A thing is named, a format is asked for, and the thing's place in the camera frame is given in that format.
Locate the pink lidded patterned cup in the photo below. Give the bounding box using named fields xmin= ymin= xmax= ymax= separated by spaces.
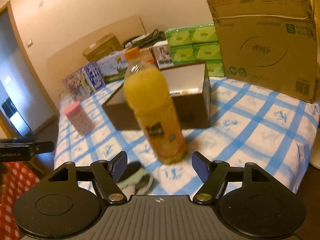
xmin=63 ymin=101 xmax=95 ymax=136

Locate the white photo printed box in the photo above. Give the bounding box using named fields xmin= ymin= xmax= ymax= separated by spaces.
xmin=152 ymin=40 xmax=174 ymax=69

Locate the orange juice bottle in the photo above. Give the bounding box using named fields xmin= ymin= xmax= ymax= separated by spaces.
xmin=123 ymin=47 xmax=186 ymax=164

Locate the large brown cardboard box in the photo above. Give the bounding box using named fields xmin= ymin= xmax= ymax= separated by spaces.
xmin=206 ymin=0 xmax=317 ymax=102

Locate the red checkered cloth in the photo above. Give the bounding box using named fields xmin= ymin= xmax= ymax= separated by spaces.
xmin=1 ymin=162 xmax=40 ymax=239

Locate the black bag pile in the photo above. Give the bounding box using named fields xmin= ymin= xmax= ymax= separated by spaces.
xmin=123 ymin=29 xmax=166 ymax=49

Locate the green white slipper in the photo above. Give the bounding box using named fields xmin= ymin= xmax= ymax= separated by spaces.
xmin=117 ymin=161 xmax=153 ymax=199

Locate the brown open storage box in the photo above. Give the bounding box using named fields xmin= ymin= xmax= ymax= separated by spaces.
xmin=103 ymin=61 xmax=211 ymax=131

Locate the blue milk carton box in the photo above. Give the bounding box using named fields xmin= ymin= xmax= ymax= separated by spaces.
xmin=62 ymin=62 xmax=105 ymax=101

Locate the wooden door frame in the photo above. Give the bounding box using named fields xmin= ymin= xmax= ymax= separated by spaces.
xmin=1 ymin=1 xmax=59 ymax=133

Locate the green tissue pack stack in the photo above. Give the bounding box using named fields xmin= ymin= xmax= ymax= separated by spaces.
xmin=165 ymin=23 xmax=225 ymax=77

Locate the blue checkered bed sheet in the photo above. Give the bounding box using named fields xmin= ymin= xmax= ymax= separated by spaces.
xmin=54 ymin=77 xmax=319 ymax=196

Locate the green milk carton box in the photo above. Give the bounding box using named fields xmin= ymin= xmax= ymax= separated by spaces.
xmin=96 ymin=49 xmax=127 ymax=84

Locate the white wall switch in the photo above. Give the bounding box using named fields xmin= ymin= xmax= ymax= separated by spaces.
xmin=26 ymin=40 xmax=33 ymax=48

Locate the wooden headboard panel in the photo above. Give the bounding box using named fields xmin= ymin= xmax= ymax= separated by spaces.
xmin=47 ymin=15 xmax=146 ymax=94

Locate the orange red carton box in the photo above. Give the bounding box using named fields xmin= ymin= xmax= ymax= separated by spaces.
xmin=140 ymin=47 xmax=158 ymax=67

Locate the brown cardboard box at back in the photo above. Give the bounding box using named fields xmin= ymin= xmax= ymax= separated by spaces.
xmin=83 ymin=33 xmax=123 ymax=62

